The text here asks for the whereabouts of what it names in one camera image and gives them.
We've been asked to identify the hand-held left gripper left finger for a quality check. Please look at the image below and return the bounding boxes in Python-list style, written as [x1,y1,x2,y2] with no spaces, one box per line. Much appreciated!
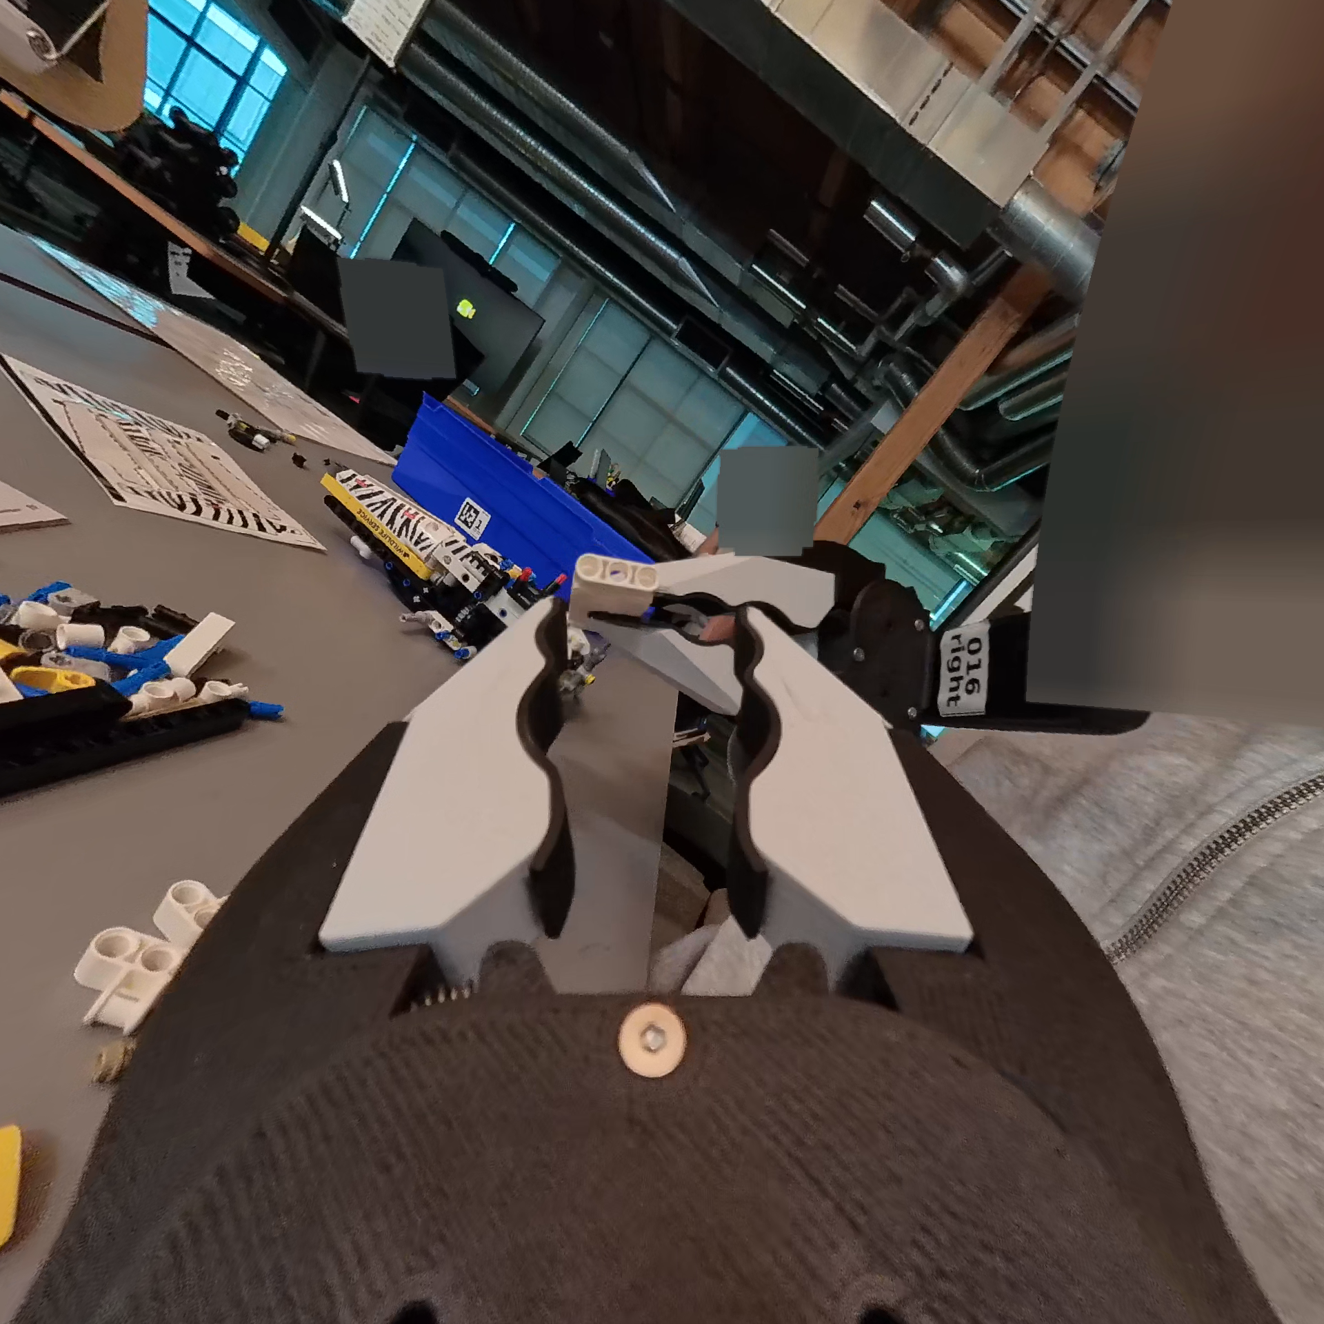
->
[320,599,578,987]

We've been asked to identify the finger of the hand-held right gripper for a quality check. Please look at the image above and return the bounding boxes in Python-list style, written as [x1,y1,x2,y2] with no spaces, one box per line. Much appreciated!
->
[590,611,752,718]
[652,552,840,624]

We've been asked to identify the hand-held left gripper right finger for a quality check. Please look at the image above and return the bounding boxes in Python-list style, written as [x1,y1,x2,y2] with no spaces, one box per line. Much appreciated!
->
[728,606,978,958]

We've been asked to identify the white lego beam black pins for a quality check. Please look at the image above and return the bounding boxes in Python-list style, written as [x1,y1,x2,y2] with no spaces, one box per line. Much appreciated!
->
[575,553,662,622]

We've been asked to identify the zebra striped lego vehicle model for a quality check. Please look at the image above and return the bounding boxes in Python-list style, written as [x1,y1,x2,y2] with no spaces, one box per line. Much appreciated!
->
[321,469,604,696]

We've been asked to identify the pile of small lego pieces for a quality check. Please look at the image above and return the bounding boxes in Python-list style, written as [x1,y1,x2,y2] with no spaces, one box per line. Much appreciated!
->
[0,584,287,726]

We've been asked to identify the long black lego beam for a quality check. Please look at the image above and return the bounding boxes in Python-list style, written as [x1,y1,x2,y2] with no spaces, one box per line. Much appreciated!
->
[0,696,252,800]

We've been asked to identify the black bag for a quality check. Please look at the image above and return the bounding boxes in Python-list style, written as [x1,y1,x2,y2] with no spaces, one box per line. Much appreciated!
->
[575,479,710,560]

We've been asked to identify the blue plastic bin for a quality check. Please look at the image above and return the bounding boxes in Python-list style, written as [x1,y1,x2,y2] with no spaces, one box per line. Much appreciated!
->
[394,392,687,581]

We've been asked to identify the black monitor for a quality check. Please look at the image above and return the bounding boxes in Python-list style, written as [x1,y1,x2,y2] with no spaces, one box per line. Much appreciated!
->
[399,221,548,404]

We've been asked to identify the zebra striped sticker sheet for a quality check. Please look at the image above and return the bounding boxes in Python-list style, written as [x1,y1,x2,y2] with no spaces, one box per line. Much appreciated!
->
[0,354,330,553]

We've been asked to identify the large white printed sheet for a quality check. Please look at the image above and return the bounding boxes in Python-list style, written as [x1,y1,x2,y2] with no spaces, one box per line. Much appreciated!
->
[155,308,400,468]

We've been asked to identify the grey instruction booklet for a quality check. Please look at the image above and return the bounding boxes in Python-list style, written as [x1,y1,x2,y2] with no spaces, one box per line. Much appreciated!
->
[0,479,70,535]

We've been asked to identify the brown cardboard piece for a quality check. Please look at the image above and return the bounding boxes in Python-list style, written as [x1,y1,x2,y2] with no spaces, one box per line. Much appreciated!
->
[0,0,154,134]

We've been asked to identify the wooden post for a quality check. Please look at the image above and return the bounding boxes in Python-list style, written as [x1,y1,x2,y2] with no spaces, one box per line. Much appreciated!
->
[817,264,1060,547]

